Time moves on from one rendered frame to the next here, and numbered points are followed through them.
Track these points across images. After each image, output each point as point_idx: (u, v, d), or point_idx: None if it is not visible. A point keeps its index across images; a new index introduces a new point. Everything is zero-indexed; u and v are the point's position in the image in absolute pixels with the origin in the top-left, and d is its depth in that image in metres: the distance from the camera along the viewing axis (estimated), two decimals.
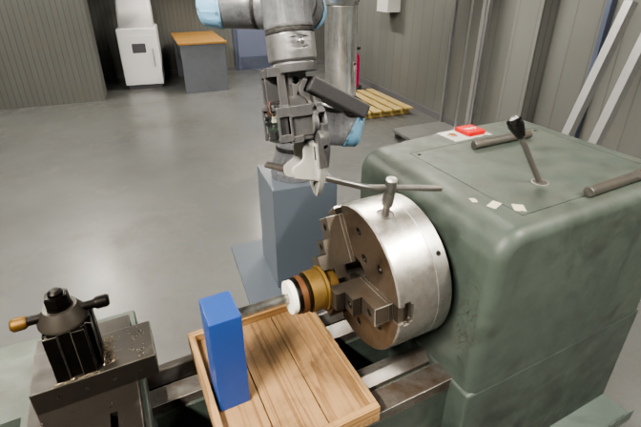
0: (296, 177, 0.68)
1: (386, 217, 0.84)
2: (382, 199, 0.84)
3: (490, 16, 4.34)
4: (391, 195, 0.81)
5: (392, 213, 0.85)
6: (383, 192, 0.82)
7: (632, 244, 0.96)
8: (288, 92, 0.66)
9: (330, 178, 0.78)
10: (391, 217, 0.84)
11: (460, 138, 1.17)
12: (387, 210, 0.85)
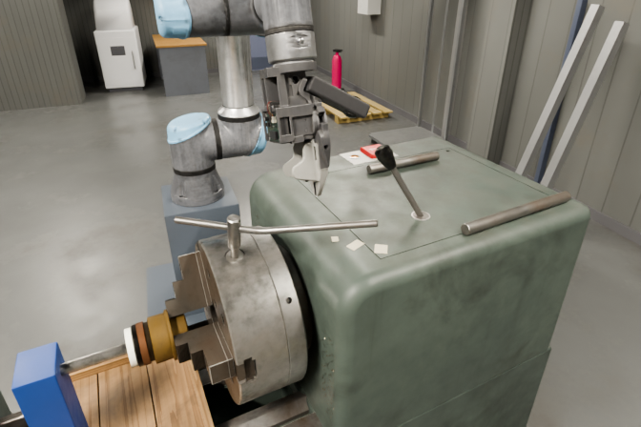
0: (296, 177, 0.67)
1: None
2: (237, 246, 0.74)
3: (465, 19, 4.25)
4: None
5: (225, 255, 0.76)
6: (238, 236, 0.73)
7: (527, 283, 0.87)
8: (288, 92, 0.66)
9: (303, 224, 0.71)
10: (230, 251, 0.77)
11: (361, 161, 1.08)
12: (231, 254, 0.75)
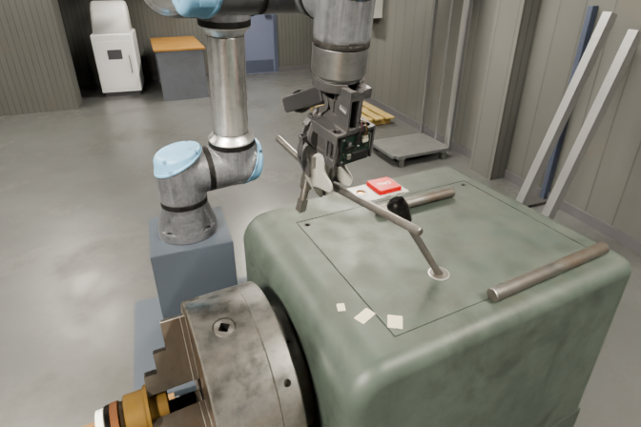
0: (350, 183, 0.68)
1: (224, 321, 0.66)
2: (305, 188, 0.74)
3: (470, 24, 4.14)
4: None
5: (213, 327, 0.65)
6: None
7: (559, 349, 0.76)
8: None
9: (360, 195, 0.65)
10: (218, 321, 0.66)
11: (367, 198, 0.97)
12: (299, 193, 0.76)
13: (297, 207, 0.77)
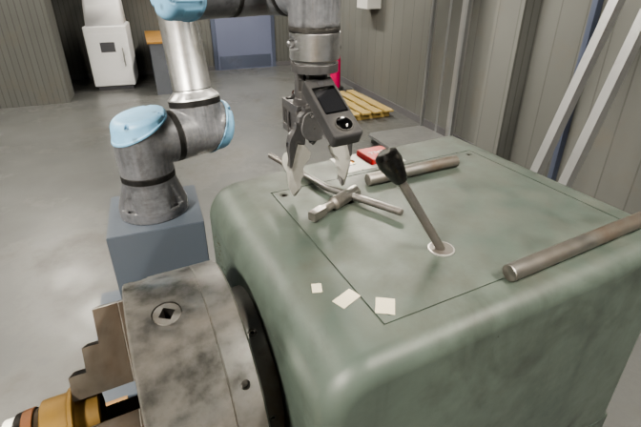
0: (281, 162, 0.72)
1: (168, 306, 0.52)
2: None
3: (471, 11, 4.00)
4: (345, 191, 0.70)
5: (153, 313, 0.51)
6: None
7: (589, 342, 0.62)
8: (302, 88, 0.68)
9: (304, 171, 0.79)
10: (160, 306, 0.52)
11: (357, 168, 0.83)
12: (329, 212, 0.67)
13: (316, 219, 0.65)
